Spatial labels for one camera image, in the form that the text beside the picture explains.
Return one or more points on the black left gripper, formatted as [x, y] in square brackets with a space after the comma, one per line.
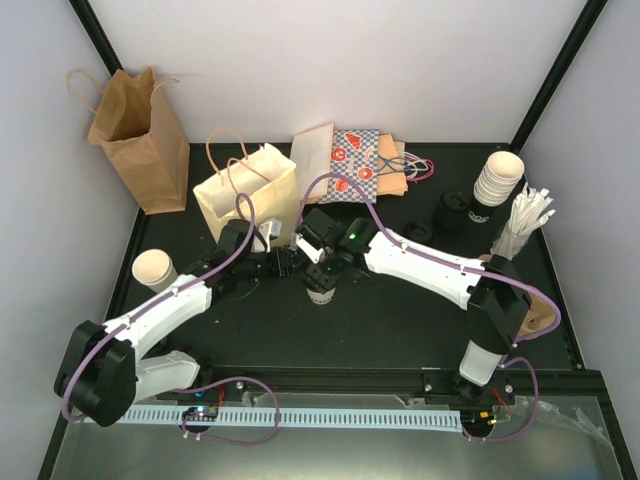
[282, 265]

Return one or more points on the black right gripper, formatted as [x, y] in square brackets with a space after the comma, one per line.
[321, 282]

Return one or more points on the single white paper cup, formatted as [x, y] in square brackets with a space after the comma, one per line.
[320, 296]

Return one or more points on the cream paper bag with handles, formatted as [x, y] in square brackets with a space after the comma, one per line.
[263, 181]

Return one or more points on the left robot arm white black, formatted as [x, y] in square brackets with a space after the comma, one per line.
[107, 367]

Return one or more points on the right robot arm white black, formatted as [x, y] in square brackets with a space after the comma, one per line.
[370, 248]

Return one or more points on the brown flat paper bag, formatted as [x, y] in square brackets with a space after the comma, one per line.
[391, 179]

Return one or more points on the blue checkered paper bag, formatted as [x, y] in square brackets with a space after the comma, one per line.
[354, 154]

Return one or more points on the white flat paper bag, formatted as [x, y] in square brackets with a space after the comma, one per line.
[311, 151]

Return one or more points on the tall black lid stack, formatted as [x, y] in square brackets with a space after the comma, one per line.
[451, 211]

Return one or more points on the left stack of paper cups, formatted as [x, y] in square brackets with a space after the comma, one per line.
[154, 269]

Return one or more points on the stack of white paper cups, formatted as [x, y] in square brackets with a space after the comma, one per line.
[501, 173]

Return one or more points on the small circuit board with LEDs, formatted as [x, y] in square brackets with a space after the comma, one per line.
[200, 413]

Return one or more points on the glass of wrapped stirrers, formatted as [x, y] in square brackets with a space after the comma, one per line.
[529, 212]

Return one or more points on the standing brown paper bag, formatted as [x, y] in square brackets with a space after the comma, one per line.
[138, 130]

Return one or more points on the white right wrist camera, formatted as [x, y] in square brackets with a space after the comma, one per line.
[314, 254]

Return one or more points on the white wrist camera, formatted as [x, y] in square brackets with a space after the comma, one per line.
[314, 254]
[267, 232]

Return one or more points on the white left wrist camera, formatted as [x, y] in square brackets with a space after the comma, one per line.
[267, 232]

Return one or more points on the light blue slotted cable duct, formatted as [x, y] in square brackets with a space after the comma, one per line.
[331, 418]

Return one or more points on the black right frame post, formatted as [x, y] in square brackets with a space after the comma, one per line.
[577, 36]

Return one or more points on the black frame post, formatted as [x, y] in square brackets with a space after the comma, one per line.
[97, 35]
[577, 36]

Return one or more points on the black left frame post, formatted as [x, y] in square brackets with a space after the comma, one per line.
[97, 35]

